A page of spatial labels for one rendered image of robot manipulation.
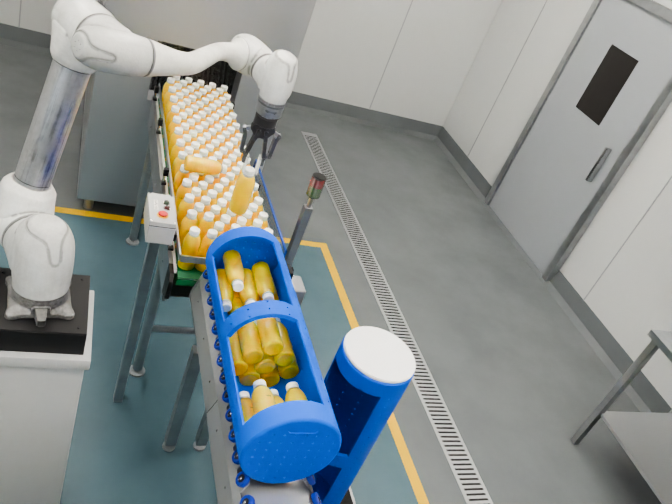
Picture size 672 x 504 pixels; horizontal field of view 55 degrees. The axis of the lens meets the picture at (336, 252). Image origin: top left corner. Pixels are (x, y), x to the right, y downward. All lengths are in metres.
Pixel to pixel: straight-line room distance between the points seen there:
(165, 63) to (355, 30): 5.08
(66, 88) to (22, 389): 0.89
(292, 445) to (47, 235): 0.87
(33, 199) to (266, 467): 1.00
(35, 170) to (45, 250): 0.25
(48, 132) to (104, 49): 0.35
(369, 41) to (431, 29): 0.67
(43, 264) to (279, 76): 0.87
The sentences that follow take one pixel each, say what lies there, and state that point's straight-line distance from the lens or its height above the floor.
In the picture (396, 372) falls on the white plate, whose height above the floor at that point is 1.04.
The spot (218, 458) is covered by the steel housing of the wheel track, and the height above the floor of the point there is 0.87.
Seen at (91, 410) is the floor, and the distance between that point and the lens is 3.23.
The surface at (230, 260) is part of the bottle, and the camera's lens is 2.34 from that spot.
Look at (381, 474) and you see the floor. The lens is 3.41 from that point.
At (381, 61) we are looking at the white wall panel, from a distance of 7.01.
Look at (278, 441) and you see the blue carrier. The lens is 1.78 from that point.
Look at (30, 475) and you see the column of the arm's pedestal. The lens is 2.50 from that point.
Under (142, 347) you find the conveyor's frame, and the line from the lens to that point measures 3.27.
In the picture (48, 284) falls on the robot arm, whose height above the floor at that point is 1.21.
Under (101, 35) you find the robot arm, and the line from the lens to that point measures 1.74.
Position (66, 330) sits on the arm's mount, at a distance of 2.01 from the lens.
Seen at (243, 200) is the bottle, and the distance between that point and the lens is 2.31.
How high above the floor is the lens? 2.48
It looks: 32 degrees down
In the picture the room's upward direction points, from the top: 23 degrees clockwise
